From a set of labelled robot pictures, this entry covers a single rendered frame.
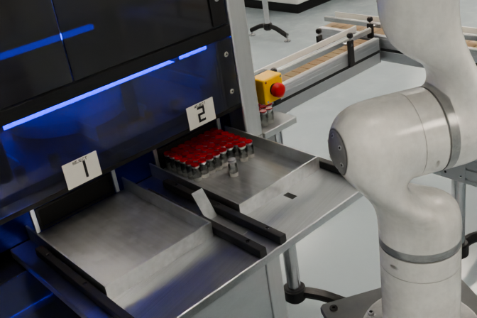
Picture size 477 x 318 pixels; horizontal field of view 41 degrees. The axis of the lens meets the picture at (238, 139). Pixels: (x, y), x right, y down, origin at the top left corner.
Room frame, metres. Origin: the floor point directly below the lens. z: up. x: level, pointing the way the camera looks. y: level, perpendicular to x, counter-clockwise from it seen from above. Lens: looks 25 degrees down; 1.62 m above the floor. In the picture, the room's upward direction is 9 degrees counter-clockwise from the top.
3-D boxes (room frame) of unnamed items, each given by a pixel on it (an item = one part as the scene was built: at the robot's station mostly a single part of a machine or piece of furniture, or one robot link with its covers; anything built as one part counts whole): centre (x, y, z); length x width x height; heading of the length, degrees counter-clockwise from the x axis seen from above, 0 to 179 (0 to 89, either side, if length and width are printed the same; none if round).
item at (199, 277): (1.22, 0.11, 0.87); 0.70 x 0.48 x 0.02; 129
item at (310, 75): (1.92, -0.23, 0.92); 0.69 x 0.16 x 0.16; 129
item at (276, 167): (1.38, 0.03, 0.90); 0.34 x 0.26 x 0.04; 39
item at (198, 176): (1.41, 0.05, 0.90); 0.18 x 0.02 x 0.05; 129
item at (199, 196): (1.15, 0.07, 0.91); 0.14 x 0.03 x 0.06; 38
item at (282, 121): (1.67, -0.08, 0.87); 0.14 x 0.13 x 0.02; 39
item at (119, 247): (1.16, 0.29, 0.90); 0.34 x 0.26 x 0.04; 39
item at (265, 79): (1.63, -0.10, 0.99); 0.08 x 0.07 x 0.07; 39
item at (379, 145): (0.77, -0.21, 1.16); 0.19 x 0.12 x 0.24; 101
